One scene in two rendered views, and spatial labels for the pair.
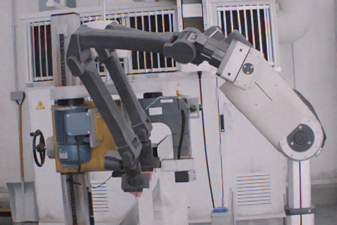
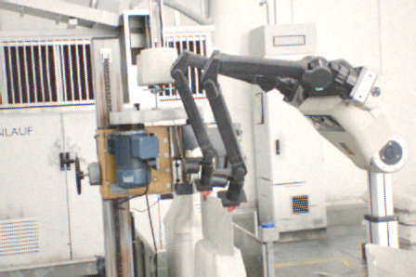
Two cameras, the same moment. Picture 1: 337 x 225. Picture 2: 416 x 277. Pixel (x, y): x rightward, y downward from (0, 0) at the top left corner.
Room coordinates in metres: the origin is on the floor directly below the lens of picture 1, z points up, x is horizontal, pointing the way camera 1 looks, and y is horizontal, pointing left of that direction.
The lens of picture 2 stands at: (-0.15, 1.12, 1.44)
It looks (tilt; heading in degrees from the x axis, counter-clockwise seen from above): 3 degrees down; 340
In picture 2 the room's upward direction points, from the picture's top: 3 degrees counter-clockwise
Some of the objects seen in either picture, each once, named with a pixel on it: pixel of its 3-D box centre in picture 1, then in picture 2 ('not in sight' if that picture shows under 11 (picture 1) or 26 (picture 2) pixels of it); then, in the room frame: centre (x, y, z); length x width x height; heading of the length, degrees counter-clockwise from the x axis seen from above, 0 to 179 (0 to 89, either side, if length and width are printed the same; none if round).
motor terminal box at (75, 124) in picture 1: (77, 126); (145, 150); (2.79, 0.37, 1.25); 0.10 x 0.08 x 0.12; 109
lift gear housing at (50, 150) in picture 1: (53, 147); (94, 173); (3.12, 0.54, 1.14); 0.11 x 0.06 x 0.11; 174
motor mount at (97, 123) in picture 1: (94, 126); (149, 151); (2.94, 0.31, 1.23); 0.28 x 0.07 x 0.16; 174
